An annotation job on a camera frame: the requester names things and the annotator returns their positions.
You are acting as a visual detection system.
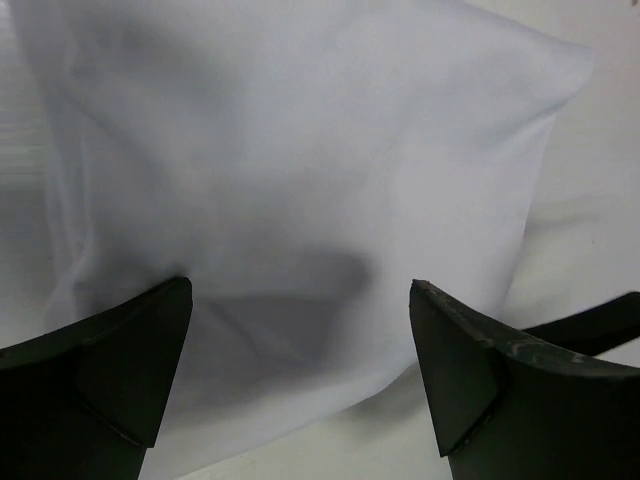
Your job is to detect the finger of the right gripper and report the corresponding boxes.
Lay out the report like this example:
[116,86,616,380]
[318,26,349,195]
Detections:
[521,292,639,356]

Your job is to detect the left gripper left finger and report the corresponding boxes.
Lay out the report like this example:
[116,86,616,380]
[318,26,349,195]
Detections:
[1,277,193,479]

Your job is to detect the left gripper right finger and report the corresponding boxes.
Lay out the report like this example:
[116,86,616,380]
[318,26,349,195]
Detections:
[409,281,639,480]

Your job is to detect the white t shirt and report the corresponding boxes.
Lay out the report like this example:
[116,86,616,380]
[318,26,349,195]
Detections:
[9,1,593,479]

